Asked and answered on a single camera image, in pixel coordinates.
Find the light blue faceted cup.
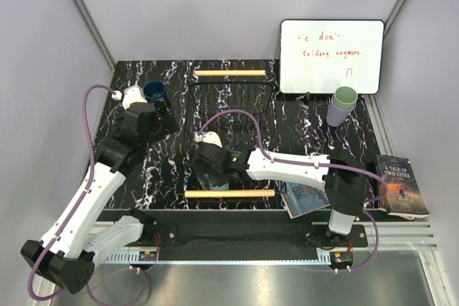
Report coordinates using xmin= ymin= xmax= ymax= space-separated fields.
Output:
xmin=204 ymin=173 xmax=230 ymax=191

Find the dark blue ceramic cup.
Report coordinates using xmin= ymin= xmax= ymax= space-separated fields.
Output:
xmin=143 ymin=80 xmax=170 ymax=106

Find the lavender plastic cup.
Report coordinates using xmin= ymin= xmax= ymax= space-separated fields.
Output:
xmin=326 ymin=100 xmax=356 ymax=127

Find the sage green plastic cup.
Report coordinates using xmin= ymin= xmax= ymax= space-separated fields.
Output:
xmin=332 ymin=86 xmax=358 ymax=110

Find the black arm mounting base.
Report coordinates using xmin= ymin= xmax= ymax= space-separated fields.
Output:
xmin=89 ymin=209 xmax=370 ymax=262

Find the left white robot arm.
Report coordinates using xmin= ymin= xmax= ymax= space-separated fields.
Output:
xmin=20 ymin=98 xmax=179 ymax=294

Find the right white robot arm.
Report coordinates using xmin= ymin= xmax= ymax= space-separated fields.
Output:
xmin=191 ymin=142 xmax=367 ymax=246

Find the Nineteen Eighty-Four book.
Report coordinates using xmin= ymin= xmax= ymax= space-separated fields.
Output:
xmin=277 ymin=181 xmax=329 ymax=219

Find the white dry-erase board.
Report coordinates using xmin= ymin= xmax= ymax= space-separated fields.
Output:
xmin=279 ymin=19 xmax=385 ymax=95

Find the Tale of Two Cities book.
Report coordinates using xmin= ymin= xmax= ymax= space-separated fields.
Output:
xmin=375 ymin=155 xmax=430 ymax=220

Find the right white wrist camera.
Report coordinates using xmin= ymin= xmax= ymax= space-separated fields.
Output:
xmin=193 ymin=131 xmax=222 ymax=148

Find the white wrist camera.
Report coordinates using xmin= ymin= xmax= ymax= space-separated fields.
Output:
xmin=122 ymin=85 xmax=147 ymax=110
xmin=193 ymin=131 xmax=222 ymax=148

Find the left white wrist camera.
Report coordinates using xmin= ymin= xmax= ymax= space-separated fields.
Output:
xmin=122 ymin=85 xmax=147 ymax=110

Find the near wooden rack handle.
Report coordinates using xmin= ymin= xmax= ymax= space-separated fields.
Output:
xmin=184 ymin=189 xmax=275 ymax=199

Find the wooden rack handle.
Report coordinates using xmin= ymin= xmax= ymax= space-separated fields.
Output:
xmin=194 ymin=70 xmax=266 ymax=77
xmin=184 ymin=189 xmax=275 ymax=199

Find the black wire dish rack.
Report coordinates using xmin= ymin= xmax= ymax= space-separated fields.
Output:
xmin=182 ymin=80 xmax=280 ymax=192

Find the far wooden rack handle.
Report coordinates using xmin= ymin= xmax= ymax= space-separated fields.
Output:
xmin=194 ymin=70 xmax=266 ymax=77

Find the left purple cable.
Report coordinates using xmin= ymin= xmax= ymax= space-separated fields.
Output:
xmin=27 ymin=84 xmax=161 ymax=303

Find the white slotted cable duct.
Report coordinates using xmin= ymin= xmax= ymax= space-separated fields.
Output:
xmin=104 ymin=248 xmax=331 ymax=265

